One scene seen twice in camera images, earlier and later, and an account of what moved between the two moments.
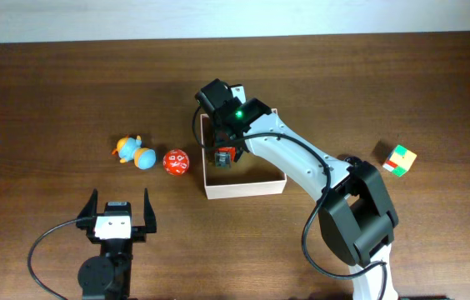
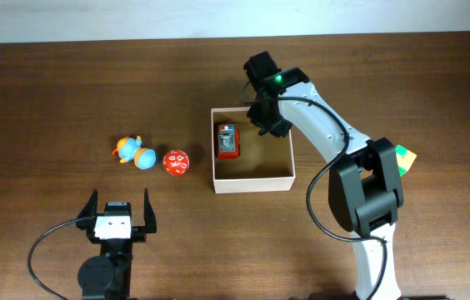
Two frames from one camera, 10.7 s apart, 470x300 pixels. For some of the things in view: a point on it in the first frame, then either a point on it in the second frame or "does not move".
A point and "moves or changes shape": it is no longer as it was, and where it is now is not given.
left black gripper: x=86 y=217 does not move
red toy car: x=228 y=149 moves or changes shape
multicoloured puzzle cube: x=399 y=161 does not move
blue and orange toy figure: x=130 y=149 does not move
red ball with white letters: x=176 y=162 does not move
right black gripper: x=216 y=122 → x=280 y=127
